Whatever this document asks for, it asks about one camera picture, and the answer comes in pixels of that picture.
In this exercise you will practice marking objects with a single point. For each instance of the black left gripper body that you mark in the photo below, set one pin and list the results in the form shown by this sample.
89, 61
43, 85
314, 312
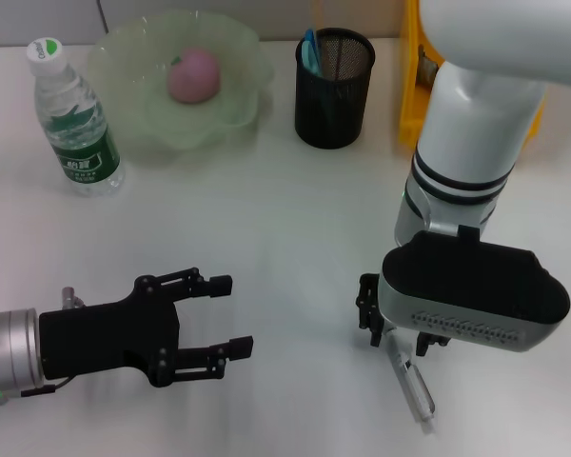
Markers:
109, 338

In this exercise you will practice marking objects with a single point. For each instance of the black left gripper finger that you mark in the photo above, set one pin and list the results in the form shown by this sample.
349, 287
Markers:
240, 347
219, 284

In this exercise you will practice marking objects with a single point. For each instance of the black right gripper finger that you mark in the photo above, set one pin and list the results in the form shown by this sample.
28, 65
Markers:
368, 304
430, 342

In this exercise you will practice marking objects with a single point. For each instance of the silver white pen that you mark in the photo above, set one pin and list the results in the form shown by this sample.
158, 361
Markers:
416, 385

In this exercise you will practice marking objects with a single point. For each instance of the clear bottle with green label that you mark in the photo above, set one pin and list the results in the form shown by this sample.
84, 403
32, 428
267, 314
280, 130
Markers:
83, 152

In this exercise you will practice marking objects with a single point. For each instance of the pink peach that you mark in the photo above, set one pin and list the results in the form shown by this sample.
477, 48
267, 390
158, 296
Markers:
192, 76

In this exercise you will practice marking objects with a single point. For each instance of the green plastic wrapper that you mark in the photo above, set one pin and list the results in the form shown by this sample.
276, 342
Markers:
426, 71

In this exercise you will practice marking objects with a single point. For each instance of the blue and teal scissors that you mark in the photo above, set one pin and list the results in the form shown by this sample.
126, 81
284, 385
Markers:
309, 57

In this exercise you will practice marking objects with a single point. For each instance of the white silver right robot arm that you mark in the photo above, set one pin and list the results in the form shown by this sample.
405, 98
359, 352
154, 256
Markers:
471, 119

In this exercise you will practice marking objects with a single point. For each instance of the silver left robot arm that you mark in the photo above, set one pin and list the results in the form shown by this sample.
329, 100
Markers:
9, 347

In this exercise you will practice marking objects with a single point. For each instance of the translucent green fruit plate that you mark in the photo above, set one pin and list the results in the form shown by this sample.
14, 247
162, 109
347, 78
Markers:
219, 119

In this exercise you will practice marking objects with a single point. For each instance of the black mesh pen holder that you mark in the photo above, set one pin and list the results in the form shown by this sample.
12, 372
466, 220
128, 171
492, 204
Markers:
333, 109

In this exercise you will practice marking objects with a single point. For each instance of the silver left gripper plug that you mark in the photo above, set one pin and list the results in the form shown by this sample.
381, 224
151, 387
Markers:
69, 297

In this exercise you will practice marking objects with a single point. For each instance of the yellow plastic bin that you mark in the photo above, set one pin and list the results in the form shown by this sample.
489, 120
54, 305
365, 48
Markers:
409, 95

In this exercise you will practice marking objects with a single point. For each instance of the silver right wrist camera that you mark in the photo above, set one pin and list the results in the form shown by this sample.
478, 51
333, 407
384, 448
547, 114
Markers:
457, 285

